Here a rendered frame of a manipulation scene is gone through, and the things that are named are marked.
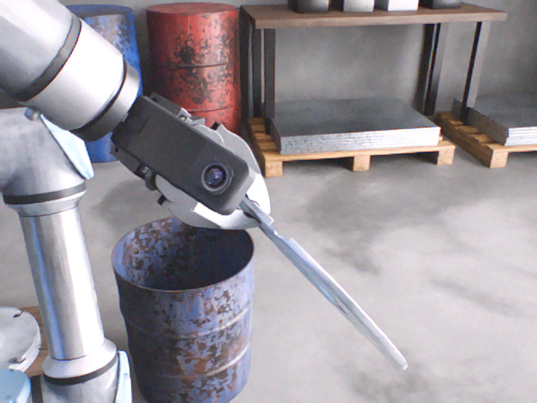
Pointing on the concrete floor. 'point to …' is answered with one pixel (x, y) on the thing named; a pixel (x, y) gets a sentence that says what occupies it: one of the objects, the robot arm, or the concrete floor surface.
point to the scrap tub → (187, 309)
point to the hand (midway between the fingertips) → (260, 215)
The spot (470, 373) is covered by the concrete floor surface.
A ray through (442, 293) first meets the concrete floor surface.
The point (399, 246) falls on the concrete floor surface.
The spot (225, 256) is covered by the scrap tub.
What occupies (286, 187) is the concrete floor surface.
